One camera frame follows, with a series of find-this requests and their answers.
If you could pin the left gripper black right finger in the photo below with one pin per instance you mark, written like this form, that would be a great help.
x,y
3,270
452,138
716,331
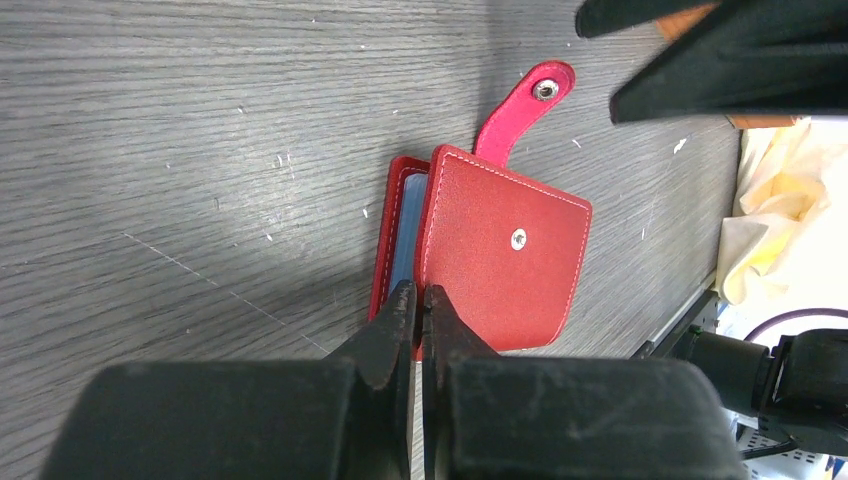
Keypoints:
x,y
489,416

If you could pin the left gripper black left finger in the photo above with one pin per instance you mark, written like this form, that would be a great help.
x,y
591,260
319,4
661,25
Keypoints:
x,y
345,416

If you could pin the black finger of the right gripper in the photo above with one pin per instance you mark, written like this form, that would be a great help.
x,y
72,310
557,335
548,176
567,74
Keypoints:
x,y
746,58
600,17

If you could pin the red card holder wallet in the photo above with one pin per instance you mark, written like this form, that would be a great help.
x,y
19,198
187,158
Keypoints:
x,y
507,249

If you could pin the cream cloth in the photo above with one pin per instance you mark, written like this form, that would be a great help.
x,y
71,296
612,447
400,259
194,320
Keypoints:
x,y
787,233

